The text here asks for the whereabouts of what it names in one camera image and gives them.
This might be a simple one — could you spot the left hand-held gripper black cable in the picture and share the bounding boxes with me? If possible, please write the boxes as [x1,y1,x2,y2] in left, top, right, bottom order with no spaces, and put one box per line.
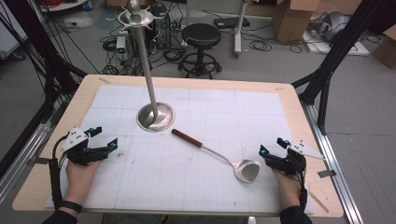
[48,133,71,211]

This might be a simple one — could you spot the black computer tower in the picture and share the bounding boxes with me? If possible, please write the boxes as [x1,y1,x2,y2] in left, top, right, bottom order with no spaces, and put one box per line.
[150,4,173,49]

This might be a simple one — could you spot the grey bag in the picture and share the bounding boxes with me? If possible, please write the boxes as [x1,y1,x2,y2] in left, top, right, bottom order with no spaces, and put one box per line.
[307,11,352,42]

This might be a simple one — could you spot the white flat board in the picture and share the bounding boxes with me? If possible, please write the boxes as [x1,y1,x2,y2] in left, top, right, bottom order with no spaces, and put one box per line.
[302,29,371,57]

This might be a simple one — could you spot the small cardboard box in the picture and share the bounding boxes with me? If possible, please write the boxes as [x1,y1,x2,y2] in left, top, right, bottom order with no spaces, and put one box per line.
[371,24,396,70]

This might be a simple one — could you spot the person's left hand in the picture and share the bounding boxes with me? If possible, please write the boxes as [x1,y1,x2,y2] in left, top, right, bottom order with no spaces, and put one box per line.
[63,160,104,205]

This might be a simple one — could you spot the white grid mat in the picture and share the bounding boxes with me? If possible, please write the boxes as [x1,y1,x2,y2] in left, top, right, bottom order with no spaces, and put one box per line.
[45,84,316,217]

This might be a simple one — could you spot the hand-held gripper black cable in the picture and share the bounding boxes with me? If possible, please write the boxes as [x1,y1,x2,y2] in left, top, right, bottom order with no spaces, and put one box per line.
[48,133,71,211]
[294,172,309,213]

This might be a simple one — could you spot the metal utensil stand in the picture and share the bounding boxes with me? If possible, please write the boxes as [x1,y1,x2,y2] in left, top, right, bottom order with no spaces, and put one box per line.
[117,0,177,133]

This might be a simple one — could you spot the thin wooden stick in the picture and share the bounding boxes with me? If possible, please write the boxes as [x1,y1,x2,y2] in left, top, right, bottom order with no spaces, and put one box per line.
[307,189,330,215]

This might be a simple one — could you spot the right hand-held gripper black cable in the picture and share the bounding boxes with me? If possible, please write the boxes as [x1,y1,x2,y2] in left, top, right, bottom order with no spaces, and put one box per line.
[294,172,309,213]

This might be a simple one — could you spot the aluminium rail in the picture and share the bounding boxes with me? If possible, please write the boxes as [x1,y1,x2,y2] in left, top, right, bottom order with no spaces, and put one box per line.
[0,120,53,204]
[302,102,364,224]

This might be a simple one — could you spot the coiled black cable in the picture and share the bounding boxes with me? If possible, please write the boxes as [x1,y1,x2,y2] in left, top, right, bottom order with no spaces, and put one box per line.
[102,38,119,53]
[163,49,185,63]
[247,39,273,53]

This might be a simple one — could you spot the person's right hand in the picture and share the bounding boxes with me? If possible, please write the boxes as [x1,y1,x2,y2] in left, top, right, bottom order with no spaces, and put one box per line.
[272,169,302,210]

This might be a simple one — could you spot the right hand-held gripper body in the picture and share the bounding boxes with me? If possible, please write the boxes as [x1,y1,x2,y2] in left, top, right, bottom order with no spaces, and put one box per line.
[270,140,326,177]

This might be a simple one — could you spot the metal spatula with wooden handle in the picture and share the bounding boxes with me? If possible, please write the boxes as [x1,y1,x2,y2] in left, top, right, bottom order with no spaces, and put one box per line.
[171,128,262,185]

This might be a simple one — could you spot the white stand post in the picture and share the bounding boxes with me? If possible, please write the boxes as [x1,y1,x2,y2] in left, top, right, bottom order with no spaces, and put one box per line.
[233,0,248,59]

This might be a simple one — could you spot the black round stool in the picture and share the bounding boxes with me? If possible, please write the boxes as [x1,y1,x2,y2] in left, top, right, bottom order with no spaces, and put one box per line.
[177,22,223,80]

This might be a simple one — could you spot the black frame strut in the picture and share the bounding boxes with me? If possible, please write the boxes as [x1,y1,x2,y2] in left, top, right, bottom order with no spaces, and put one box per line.
[291,0,387,135]
[0,0,89,125]

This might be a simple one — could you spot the black wristband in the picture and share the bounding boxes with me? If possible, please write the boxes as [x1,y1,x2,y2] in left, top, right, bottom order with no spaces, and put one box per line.
[58,200,84,215]

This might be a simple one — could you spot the small box with green light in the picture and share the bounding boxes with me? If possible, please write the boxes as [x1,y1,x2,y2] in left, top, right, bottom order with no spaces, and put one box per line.
[115,35,127,54]

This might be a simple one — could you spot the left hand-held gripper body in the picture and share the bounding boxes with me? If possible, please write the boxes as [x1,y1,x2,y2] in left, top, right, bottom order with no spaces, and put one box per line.
[61,126,104,166]

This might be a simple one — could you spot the large cardboard box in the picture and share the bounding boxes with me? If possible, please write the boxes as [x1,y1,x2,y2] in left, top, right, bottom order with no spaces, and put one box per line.
[272,0,322,44]

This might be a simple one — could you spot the flat black device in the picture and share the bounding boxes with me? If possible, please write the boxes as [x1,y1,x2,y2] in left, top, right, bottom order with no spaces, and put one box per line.
[213,16,251,31]

